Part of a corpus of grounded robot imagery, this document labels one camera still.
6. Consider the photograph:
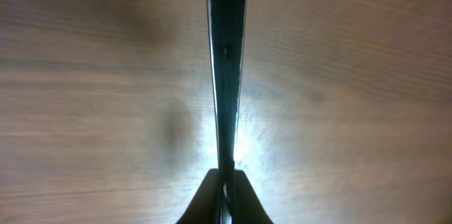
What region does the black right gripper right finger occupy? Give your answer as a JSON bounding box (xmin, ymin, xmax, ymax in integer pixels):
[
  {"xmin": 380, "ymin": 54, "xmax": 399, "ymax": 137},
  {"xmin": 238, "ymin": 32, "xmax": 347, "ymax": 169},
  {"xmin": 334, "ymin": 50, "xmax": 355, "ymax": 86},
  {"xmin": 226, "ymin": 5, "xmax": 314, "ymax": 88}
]
[{"xmin": 232, "ymin": 170, "xmax": 273, "ymax": 224}]

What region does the steel fork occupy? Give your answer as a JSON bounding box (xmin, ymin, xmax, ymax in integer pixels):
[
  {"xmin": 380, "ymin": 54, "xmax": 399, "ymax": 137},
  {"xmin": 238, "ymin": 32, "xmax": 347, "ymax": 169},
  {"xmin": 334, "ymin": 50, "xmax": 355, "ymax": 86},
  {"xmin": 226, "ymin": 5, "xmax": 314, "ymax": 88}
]
[{"xmin": 207, "ymin": 0, "xmax": 246, "ymax": 223}]

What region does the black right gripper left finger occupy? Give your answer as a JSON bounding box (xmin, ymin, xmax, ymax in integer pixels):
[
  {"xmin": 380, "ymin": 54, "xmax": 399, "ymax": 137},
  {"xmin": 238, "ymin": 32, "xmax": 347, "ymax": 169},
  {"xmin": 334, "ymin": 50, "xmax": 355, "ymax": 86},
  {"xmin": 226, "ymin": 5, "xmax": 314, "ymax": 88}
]
[{"xmin": 176, "ymin": 169, "xmax": 223, "ymax": 224}]

